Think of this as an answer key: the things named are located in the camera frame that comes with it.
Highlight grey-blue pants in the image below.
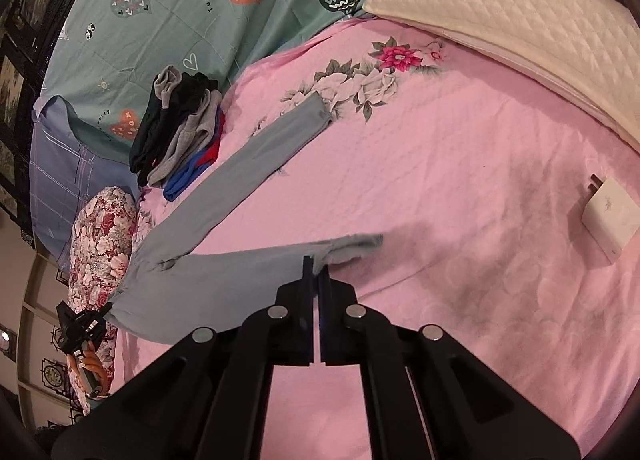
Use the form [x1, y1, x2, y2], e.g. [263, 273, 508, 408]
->
[105, 94, 383, 344]

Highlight person's left hand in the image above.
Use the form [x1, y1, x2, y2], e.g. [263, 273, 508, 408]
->
[67, 341, 111, 399]

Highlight red floral pillow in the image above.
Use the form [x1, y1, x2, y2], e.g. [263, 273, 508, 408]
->
[66, 185, 151, 416]

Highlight blue plaid sheet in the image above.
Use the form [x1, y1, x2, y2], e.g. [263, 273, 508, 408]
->
[29, 97, 140, 272]

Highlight blue folded garment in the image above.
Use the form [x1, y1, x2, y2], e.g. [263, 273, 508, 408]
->
[163, 108, 226, 201]

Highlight red folded garment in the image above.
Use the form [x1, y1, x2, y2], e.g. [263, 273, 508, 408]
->
[198, 135, 221, 166]

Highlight black folded garment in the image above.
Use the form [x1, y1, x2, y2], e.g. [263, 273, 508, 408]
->
[129, 64, 218, 187]

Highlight grey folded garment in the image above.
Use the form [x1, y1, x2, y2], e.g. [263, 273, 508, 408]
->
[147, 88, 221, 186]

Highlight white power adapter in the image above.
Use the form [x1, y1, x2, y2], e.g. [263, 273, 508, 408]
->
[582, 174, 639, 263]

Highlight teal heart-print blanket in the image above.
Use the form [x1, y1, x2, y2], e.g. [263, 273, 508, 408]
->
[43, 0, 363, 162]

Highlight cream quilted pillow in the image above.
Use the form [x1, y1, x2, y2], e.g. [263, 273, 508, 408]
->
[363, 0, 639, 148]

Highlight dark framed wall cabinet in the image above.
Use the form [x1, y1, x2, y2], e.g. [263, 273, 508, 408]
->
[1, 0, 75, 243]

